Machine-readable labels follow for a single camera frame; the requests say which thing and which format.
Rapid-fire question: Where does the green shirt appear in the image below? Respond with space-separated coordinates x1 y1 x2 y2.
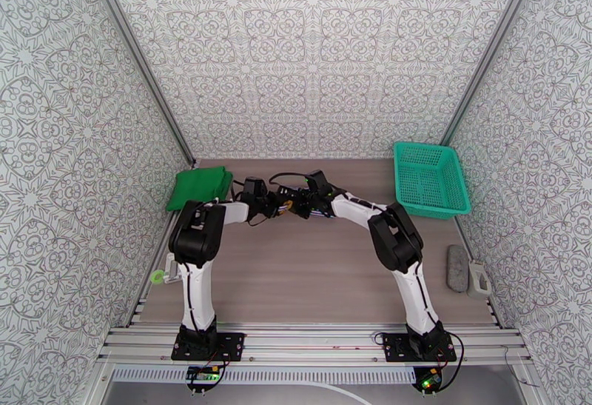
165 166 235 212

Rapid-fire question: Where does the teal plastic laundry basket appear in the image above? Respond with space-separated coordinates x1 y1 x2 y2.
393 141 473 221

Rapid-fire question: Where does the grey oblong brush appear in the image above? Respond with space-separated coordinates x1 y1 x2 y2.
445 244 470 296

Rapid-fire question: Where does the small circuit board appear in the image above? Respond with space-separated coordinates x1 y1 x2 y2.
412 367 443 393
184 365 222 384

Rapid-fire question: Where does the grey plastic container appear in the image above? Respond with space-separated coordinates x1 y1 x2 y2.
465 259 493 301

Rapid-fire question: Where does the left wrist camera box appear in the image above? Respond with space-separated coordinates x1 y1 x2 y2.
242 176 269 198

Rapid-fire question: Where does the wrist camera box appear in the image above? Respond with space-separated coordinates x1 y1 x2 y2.
305 169 330 194
242 176 269 198

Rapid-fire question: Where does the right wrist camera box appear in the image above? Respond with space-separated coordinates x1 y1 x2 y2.
305 169 330 194

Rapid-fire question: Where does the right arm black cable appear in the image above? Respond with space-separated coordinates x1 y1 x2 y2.
269 171 310 188

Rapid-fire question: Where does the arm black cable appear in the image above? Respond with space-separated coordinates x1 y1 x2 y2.
230 178 270 229
269 171 310 188

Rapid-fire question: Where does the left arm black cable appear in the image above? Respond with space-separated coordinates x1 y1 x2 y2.
230 178 270 229

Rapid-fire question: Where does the aluminium mounting rail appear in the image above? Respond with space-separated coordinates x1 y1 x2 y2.
97 322 533 368

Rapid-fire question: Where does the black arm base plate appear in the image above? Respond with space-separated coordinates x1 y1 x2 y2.
383 332 458 363
171 332 246 363

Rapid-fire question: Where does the black base cable loop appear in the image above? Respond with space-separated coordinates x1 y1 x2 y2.
373 327 410 347

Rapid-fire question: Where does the red black base cable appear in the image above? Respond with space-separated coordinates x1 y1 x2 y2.
434 332 471 393
203 359 232 393

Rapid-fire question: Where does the white slotted cable duct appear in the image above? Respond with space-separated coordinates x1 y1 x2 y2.
112 367 417 385

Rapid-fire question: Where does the white curved cable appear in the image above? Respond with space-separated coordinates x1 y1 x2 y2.
295 381 373 405

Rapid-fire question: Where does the aluminium frame post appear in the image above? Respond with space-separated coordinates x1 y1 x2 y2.
443 0 551 141
78 0 199 169

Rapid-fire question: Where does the thin loose wire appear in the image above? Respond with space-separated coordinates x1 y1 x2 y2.
502 345 542 389

